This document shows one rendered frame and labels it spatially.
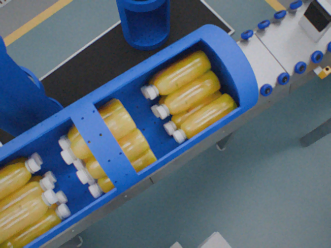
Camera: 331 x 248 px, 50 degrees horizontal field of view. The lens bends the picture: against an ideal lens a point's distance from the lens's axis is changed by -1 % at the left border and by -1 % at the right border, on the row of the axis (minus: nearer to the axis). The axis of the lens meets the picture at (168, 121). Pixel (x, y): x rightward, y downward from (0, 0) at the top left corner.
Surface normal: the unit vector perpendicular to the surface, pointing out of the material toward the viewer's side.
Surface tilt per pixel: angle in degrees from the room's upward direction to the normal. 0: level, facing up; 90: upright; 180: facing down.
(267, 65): 0
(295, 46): 0
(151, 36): 0
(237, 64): 19
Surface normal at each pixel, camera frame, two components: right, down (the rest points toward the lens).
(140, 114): 0.23, 0.07
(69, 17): 0.00, -0.29
